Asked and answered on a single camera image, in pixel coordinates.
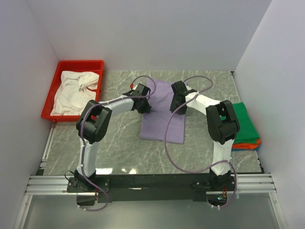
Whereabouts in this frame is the red plastic bin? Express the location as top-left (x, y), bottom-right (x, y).
top-left (41, 60), bottom-right (104, 122)

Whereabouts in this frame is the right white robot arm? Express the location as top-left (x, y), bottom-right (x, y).
top-left (170, 81), bottom-right (240, 190)

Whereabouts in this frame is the lavender t shirt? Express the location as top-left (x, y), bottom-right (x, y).
top-left (140, 80), bottom-right (185, 144)

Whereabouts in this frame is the green t shirt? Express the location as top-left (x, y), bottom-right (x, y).
top-left (233, 102), bottom-right (261, 145)

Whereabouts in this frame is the aluminium frame rail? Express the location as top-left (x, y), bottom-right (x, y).
top-left (14, 123), bottom-right (280, 229)

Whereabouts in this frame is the orange t shirt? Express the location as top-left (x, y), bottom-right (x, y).
top-left (232, 139), bottom-right (262, 151)

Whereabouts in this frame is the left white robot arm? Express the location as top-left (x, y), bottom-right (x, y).
top-left (74, 83), bottom-right (151, 192)

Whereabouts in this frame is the black base beam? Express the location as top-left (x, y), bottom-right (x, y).
top-left (67, 173), bottom-right (236, 206)

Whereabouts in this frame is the white crumpled t shirt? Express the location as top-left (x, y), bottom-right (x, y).
top-left (51, 71), bottom-right (99, 116)

